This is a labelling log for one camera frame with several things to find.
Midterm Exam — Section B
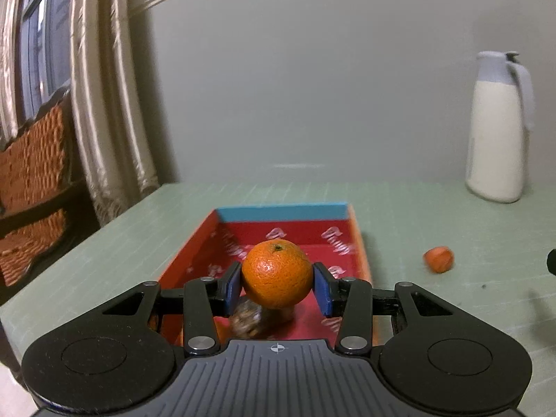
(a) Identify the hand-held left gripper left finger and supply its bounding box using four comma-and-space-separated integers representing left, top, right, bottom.
74, 263, 242, 355

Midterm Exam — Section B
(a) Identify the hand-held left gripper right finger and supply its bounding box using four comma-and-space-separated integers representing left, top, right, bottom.
313, 262, 479, 355

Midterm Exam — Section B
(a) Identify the wrinkled dark passion fruit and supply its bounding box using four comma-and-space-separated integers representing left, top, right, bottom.
229, 297, 263, 338

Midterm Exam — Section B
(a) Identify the colourful cardboard box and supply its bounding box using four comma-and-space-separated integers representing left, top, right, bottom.
148, 201, 394, 346

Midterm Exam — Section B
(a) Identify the small red-orange fruit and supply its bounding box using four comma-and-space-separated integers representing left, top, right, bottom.
423, 246, 455, 273

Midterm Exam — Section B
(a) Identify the green grid tablecloth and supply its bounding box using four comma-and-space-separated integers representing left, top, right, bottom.
0, 180, 556, 357

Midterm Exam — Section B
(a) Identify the white jug with grey lid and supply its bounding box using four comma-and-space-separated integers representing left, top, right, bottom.
465, 51, 535, 203

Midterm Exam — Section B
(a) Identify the orange wicker chair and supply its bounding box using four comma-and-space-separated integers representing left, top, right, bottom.
0, 89, 100, 305

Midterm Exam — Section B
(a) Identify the beige curtain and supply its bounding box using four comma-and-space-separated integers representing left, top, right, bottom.
0, 0, 181, 229

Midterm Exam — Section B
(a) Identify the window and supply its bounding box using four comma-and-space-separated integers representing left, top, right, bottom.
17, 0, 74, 122

